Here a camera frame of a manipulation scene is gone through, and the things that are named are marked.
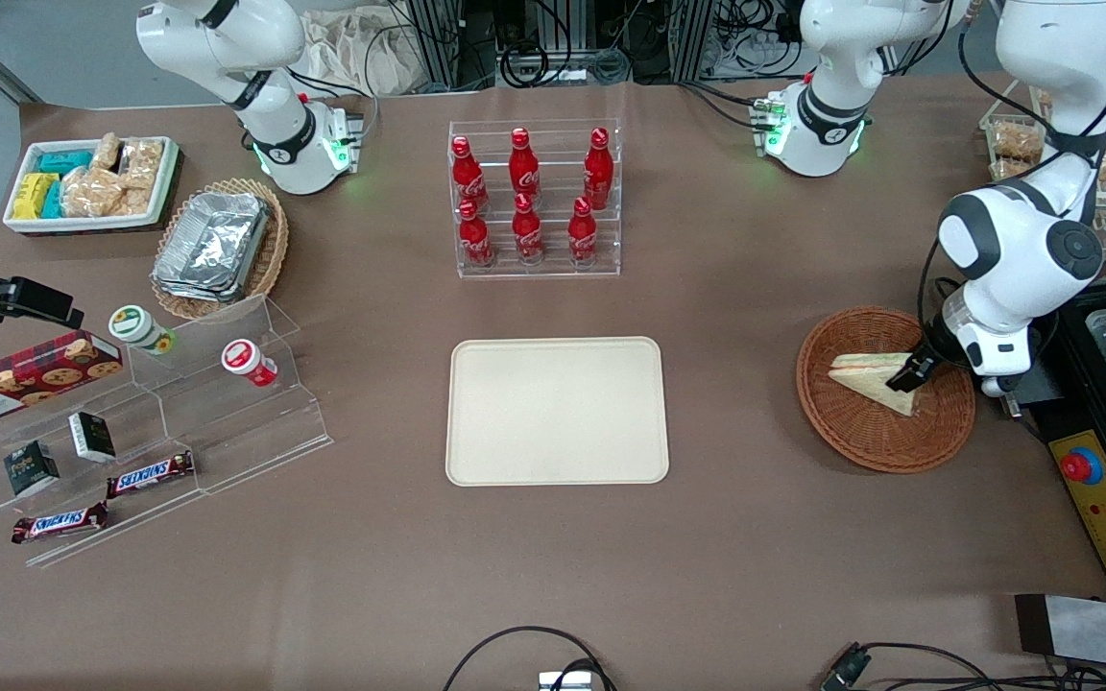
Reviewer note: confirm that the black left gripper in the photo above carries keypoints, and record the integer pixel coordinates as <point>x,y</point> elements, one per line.
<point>933,349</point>

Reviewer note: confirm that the triangular sandwich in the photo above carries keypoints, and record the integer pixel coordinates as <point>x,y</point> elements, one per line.
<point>865,376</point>

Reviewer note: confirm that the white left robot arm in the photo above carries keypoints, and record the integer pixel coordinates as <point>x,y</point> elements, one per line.
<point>1004,245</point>

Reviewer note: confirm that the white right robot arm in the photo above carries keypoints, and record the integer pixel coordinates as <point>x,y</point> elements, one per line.
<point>255,77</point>

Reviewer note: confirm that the round brown wicker basket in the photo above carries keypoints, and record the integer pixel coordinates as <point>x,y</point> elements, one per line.
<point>860,432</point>

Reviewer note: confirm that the oval light wicker basket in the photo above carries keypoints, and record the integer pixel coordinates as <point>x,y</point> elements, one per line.
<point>273,250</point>

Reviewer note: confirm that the cream rectangular tray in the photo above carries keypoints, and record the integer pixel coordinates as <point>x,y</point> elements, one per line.
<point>553,413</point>

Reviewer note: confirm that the red tartan cookie box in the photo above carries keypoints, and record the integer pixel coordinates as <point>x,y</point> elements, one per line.
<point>30,379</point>

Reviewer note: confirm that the white rectangular snack bin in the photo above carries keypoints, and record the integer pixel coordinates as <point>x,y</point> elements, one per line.
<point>92,223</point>

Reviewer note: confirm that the green white yogurt cup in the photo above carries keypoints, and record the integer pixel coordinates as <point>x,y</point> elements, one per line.
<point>138,328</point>

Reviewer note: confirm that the teal snack pack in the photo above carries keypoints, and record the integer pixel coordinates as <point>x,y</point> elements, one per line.
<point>63,161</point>
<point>53,202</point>

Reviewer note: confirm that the yellow snack pack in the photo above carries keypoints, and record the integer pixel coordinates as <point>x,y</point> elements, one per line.
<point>33,195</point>

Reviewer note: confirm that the clear bag of crackers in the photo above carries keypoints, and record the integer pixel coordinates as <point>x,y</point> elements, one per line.
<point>142,163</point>
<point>107,152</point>
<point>90,192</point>

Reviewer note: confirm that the small dark green box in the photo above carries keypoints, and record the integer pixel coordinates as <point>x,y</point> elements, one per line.
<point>31,468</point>
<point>92,437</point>

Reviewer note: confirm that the aluminium foil container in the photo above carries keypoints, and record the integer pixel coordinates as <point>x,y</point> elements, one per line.
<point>212,245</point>

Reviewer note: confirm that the red emergency stop button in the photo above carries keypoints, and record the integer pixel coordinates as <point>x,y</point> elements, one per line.
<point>1081,466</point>

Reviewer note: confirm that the Snickers bar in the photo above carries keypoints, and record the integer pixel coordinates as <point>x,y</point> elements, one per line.
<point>150,474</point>
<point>59,523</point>

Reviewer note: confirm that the red white yogurt cup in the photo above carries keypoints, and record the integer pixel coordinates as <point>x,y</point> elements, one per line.
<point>246,361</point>

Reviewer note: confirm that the clear acrylic step stand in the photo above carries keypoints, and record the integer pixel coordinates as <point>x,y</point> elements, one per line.
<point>227,432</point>

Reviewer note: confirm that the black yellow sealing machine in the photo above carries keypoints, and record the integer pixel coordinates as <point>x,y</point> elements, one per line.
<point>1091,537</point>

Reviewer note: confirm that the grey black flat panel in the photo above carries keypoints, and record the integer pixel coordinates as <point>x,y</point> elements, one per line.
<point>1091,633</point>

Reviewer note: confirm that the red cola bottle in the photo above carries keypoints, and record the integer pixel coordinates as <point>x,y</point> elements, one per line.
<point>527,233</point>
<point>468,178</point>
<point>475,238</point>
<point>582,235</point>
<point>598,171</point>
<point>523,165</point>

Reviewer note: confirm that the clear acrylic bottle rack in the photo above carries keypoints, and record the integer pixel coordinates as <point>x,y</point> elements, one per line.
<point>553,271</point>

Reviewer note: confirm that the beige crumpled cloth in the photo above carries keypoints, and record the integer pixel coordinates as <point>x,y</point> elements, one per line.
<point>351,53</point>

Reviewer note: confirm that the small silver device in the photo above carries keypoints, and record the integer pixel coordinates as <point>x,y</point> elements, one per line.
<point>565,681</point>

